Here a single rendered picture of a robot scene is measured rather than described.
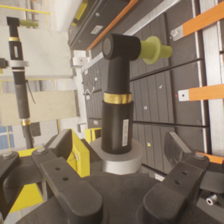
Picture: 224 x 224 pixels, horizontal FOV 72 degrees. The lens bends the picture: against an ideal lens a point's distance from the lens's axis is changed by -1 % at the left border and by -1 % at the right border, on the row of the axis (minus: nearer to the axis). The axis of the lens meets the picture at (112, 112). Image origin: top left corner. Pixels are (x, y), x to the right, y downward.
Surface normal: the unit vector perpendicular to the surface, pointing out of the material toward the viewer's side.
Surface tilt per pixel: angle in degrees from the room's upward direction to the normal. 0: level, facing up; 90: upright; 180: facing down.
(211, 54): 0
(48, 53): 90
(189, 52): 0
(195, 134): 0
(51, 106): 90
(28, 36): 90
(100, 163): 90
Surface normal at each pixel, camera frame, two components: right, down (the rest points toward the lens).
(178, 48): -0.88, 0.11
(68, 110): 0.47, 0.00
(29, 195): 0.47, 0.25
